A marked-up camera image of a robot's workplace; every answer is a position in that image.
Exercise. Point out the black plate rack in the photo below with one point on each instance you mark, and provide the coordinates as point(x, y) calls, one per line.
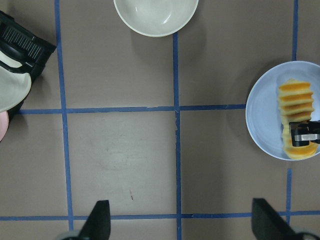
point(23, 46)

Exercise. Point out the striped bread roll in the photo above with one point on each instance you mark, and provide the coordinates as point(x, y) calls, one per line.
point(295, 104)

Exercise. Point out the cream plate in rack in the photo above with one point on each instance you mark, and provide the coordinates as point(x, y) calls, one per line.
point(15, 82)

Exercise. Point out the light blue plate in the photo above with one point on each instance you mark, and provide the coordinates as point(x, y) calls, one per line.
point(262, 115)

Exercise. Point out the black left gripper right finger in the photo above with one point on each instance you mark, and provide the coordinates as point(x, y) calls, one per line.
point(267, 224)

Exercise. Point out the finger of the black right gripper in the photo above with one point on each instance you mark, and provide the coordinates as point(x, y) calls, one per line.
point(309, 125)
point(302, 140)

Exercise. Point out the pink plate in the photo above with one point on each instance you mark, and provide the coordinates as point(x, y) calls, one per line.
point(4, 124)

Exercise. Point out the cream bowl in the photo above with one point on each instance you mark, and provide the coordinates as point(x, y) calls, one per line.
point(155, 18)

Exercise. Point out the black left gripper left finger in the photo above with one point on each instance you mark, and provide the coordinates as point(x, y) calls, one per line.
point(98, 224)

